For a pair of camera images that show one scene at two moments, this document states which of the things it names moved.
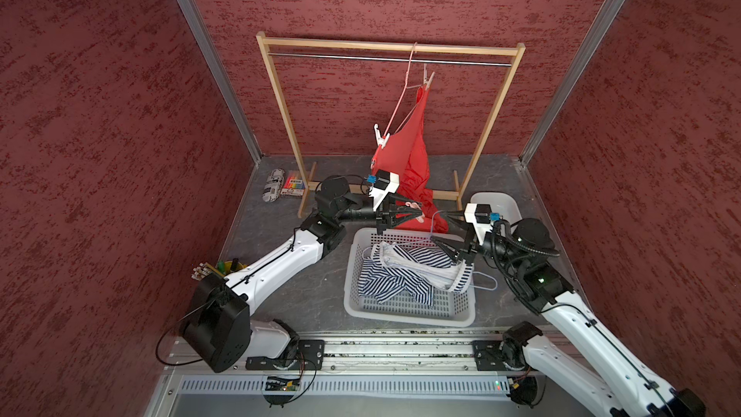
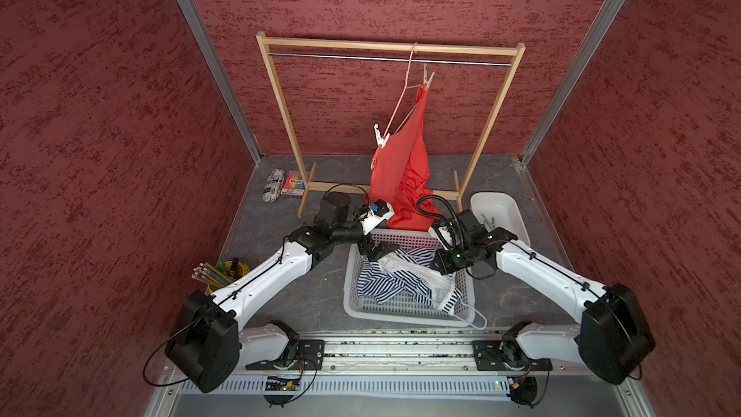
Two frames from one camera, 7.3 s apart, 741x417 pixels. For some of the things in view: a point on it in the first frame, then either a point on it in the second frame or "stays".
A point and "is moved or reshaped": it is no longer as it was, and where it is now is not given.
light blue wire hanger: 472,273 -> 467,321
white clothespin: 381,140 stays
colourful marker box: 293,184 stays
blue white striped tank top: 396,269 is moved or reshaped
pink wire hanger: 406,92 stays
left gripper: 385,214 -> 376,251
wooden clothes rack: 264,40 stays
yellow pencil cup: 228,266 stays
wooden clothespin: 426,81 stays
